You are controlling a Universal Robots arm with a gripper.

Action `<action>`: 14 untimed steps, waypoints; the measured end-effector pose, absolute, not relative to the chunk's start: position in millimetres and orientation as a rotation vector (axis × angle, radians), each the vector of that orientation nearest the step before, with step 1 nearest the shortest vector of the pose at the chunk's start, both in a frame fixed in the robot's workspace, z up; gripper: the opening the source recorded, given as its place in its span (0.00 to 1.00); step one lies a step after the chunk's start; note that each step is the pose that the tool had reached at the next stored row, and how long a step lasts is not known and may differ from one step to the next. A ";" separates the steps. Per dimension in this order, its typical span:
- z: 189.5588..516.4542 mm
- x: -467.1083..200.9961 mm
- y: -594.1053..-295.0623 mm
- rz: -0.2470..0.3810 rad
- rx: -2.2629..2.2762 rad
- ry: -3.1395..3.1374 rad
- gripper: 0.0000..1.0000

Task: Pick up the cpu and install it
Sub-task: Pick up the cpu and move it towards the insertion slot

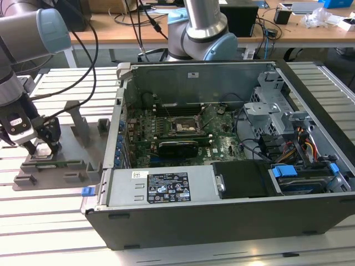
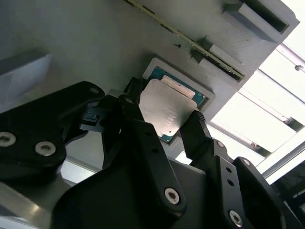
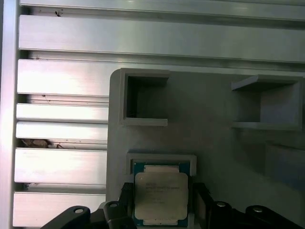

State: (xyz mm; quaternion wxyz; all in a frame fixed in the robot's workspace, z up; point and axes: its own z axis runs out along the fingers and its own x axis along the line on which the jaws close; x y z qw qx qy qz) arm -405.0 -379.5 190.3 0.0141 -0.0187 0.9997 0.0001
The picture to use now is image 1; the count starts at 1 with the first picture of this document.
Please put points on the round coin battery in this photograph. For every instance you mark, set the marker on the round coin battery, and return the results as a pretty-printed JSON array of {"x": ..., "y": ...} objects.
[{"x": 220, "y": 111}]

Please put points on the black graphics card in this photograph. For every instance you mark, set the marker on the black graphics card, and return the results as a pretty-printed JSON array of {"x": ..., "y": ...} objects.
[{"x": 177, "y": 149}]

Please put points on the small black open box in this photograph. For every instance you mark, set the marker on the small black open box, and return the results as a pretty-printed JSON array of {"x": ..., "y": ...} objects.
[{"x": 283, "y": 17}]

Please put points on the green motherboard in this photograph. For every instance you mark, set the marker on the green motherboard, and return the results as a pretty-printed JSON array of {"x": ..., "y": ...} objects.
[{"x": 219, "y": 130}]

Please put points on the grey parts rack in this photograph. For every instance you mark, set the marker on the grey parts rack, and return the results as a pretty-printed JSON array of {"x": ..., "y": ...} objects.
[{"x": 75, "y": 155}]

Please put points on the silver power supply unit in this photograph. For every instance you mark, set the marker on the silver power supply unit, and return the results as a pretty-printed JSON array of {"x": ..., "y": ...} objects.
[{"x": 124, "y": 188}]

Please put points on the clear plastic bag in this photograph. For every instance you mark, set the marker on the clear plastic bag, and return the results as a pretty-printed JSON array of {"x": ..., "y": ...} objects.
[{"x": 316, "y": 18}]

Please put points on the wooden desk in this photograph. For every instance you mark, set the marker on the wooden desk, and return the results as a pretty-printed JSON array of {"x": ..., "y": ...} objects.
[{"x": 111, "y": 36}]

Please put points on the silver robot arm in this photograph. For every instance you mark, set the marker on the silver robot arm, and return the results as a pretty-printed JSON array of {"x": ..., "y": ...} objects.
[{"x": 22, "y": 27}]

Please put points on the blue box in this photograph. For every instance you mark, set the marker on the blue box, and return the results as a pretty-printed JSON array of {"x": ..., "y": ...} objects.
[{"x": 337, "y": 3}]

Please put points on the hard disk blue carrier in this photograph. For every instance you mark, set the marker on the hard disk blue carrier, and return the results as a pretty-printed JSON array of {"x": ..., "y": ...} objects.
[{"x": 284, "y": 171}]

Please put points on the black plastic shroud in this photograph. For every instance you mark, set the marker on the black plastic shroud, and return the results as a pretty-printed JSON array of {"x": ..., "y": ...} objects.
[{"x": 244, "y": 177}]

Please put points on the silver CPU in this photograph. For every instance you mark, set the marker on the silver CPU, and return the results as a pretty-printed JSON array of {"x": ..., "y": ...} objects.
[{"x": 43, "y": 151}]

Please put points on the grey flat tray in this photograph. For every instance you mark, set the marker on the grey flat tray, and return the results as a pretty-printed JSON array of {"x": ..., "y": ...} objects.
[{"x": 305, "y": 7}]

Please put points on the blue plastic case latch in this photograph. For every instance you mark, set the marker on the blue plastic case latch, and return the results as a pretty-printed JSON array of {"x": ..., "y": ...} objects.
[{"x": 88, "y": 192}]

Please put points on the large black box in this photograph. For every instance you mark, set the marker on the large black box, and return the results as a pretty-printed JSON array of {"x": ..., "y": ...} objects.
[{"x": 80, "y": 16}]

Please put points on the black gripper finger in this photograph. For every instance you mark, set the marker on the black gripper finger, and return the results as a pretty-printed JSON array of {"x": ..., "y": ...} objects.
[
  {"x": 30, "y": 148},
  {"x": 51, "y": 133}
]

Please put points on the CPU socket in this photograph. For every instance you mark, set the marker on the CPU socket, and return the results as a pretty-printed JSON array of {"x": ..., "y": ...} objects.
[{"x": 184, "y": 127}]

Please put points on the black grey PC case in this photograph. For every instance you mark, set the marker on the black grey PC case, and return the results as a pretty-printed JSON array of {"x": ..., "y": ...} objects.
[{"x": 222, "y": 227}]

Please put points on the small white labelled box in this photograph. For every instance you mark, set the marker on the small white labelled box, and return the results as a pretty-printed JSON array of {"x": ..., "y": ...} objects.
[{"x": 249, "y": 54}]

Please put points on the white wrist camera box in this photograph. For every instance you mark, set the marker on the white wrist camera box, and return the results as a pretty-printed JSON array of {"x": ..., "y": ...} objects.
[{"x": 20, "y": 134}]

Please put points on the silver metal drive cage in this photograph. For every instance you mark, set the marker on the silver metal drive cage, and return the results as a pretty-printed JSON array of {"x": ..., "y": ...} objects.
[{"x": 266, "y": 110}]

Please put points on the green RAM stick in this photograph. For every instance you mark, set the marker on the green RAM stick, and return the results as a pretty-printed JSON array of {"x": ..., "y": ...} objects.
[{"x": 62, "y": 164}]

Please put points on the white case wall sticker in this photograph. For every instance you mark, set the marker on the white case wall sticker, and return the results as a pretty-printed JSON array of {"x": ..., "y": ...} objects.
[{"x": 193, "y": 75}]

